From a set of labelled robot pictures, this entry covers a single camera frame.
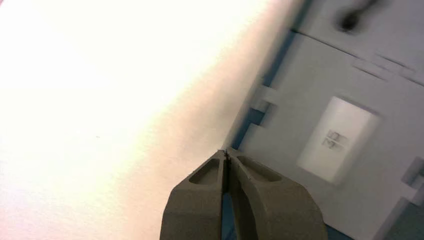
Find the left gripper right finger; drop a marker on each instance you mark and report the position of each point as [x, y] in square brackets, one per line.
[275, 208]

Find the small white lcd display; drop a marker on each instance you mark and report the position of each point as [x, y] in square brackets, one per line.
[338, 139]

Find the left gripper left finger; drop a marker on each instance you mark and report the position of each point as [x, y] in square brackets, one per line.
[195, 208]

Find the blue grey task box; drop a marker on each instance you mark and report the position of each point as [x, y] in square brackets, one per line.
[331, 73]

